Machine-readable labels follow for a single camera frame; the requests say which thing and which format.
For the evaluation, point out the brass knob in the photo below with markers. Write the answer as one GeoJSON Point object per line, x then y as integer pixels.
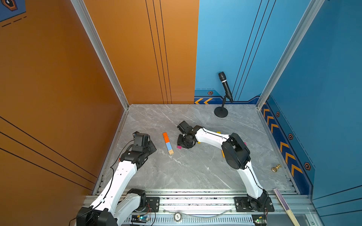
{"type": "Point", "coordinates": [275, 169]}

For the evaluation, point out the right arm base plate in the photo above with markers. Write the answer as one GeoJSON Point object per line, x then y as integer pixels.
{"type": "Point", "coordinates": [243, 204]}

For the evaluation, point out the folded fan stick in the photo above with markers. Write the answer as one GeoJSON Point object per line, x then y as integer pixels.
{"type": "Point", "coordinates": [286, 207]}

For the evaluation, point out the left green circuit board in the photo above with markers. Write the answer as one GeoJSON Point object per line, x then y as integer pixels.
{"type": "Point", "coordinates": [139, 219]}

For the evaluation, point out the right green circuit board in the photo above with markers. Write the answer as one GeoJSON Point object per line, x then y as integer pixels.
{"type": "Point", "coordinates": [259, 220]}

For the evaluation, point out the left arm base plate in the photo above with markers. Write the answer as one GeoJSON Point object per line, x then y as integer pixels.
{"type": "Point", "coordinates": [153, 202]}

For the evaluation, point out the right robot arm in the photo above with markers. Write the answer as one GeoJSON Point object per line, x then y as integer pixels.
{"type": "Point", "coordinates": [237, 156]}

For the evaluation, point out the round silver speaker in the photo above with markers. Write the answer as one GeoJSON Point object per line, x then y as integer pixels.
{"type": "Point", "coordinates": [177, 217]}

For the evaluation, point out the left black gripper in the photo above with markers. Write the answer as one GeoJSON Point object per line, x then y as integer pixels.
{"type": "Point", "coordinates": [152, 148]}

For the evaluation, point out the light blue block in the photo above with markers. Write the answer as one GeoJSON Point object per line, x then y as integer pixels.
{"type": "Point", "coordinates": [169, 147]}

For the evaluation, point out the black microphone on stand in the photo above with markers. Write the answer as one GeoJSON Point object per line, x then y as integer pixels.
{"type": "Point", "coordinates": [221, 111]}

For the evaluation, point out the aluminium front rail frame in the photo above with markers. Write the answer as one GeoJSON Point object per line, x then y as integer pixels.
{"type": "Point", "coordinates": [216, 207]}

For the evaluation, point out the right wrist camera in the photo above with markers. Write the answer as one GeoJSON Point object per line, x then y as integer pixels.
{"type": "Point", "coordinates": [184, 127]}

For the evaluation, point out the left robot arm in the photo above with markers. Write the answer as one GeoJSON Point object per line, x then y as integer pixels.
{"type": "Point", "coordinates": [108, 209]}

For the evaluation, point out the orange long block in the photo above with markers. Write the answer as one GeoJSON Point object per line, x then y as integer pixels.
{"type": "Point", "coordinates": [166, 138]}

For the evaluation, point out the green circuit board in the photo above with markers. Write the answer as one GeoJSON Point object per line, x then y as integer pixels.
{"type": "Point", "coordinates": [139, 219]}
{"type": "Point", "coordinates": [259, 220]}

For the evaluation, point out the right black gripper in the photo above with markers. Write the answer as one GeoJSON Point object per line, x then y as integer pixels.
{"type": "Point", "coordinates": [179, 143]}

